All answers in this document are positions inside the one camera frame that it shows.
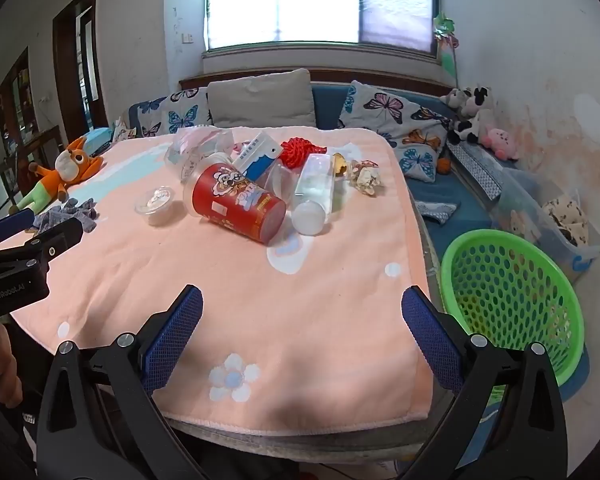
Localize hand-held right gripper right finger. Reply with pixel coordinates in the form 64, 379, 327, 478
395, 285, 568, 480

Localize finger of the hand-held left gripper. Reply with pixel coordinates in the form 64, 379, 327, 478
0, 209, 36, 261
10, 216, 84, 273

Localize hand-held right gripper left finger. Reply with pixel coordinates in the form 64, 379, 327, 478
36, 284, 204, 480

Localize green plastic basket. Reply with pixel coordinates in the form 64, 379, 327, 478
439, 229, 585, 386

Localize small clear jelly cup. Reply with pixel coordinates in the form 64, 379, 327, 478
134, 186, 176, 226

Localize red snack canister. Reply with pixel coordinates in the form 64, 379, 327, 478
182, 161, 287, 247

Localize clear pink plastic bag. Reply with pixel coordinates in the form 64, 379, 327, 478
165, 126, 236, 181

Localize paper wrapper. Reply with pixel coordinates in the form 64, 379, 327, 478
349, 158, 383, 195

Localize clear round plastic lid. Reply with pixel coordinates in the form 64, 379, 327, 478
265, 160, 301, 208

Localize clear plastic bottle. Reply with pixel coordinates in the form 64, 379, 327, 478
291, 154, 337, 236

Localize white blue milk carton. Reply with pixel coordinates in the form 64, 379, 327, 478
231, 130, 282, 181

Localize red mesh ball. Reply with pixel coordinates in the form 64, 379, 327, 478
279, 136, 327, 168

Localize person's left hand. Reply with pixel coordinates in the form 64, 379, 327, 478
0, 325, 25, 406

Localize grey knitted socks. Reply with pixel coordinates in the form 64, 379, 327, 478
25, 197, 100, 235

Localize orange fox plush toy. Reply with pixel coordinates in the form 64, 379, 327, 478
8, 136, 105, 216

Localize dark wooden side table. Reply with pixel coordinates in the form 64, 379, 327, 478
17, 125, 63, 196

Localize teal box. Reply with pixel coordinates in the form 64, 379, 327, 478
82, 127, 113, 156

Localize peach printed blanket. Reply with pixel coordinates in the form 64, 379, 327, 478
10, 127, 433, 436

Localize cartoon print pack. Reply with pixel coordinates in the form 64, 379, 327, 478
112, 117, 138, 143

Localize brown wooden cabinet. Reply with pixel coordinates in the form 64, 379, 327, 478
0, 47, 36, 161

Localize grey patterned cloth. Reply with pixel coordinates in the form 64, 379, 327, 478
414, 200, 462, 224

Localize blue sofa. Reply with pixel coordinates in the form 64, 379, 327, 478
112, 67, 506, 241

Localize blue butterfly print pillow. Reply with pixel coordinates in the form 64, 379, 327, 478
112, 95, 168, 143

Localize clear plastic storage box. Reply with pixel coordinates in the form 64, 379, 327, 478
495, 167, 600, 281

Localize small butterfly print pillow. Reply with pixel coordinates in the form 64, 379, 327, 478
160, 87, 214, 136

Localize brown wooden door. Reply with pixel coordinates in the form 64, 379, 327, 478
52, 0, 110, 131

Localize grey patterned folded mat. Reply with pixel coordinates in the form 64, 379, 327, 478
447, 140, 503, 203

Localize cream spotted plush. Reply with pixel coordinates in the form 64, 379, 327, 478
540, 190, 591, 248

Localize pink round plush toy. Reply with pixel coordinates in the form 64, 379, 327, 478
480, 127, 521, 162

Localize black white cow plush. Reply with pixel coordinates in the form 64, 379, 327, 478
462, 85, 496, 118
447, 109, 496, 147

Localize large butterfly print pillow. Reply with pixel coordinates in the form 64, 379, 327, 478
337, 80, 453, 183

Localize beige cushion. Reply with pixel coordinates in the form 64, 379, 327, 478
206, 68, 316, 129

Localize grey white plush toy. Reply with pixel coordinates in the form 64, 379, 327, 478
439, 87, 473, 108

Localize colourful pinwheel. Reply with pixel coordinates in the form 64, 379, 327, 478
431, 11, 462, 88

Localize window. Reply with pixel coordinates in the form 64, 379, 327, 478
202, 0, 441, 56

